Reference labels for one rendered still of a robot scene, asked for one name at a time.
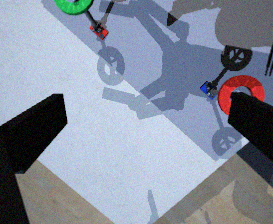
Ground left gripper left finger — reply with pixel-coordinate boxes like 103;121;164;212
0;93;68;224

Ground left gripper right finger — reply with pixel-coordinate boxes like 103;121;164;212
227;92;273;162

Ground grey post with blue foot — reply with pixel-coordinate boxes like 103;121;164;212
200;82;240;100

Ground red ring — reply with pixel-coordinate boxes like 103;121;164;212
217;75;265;115

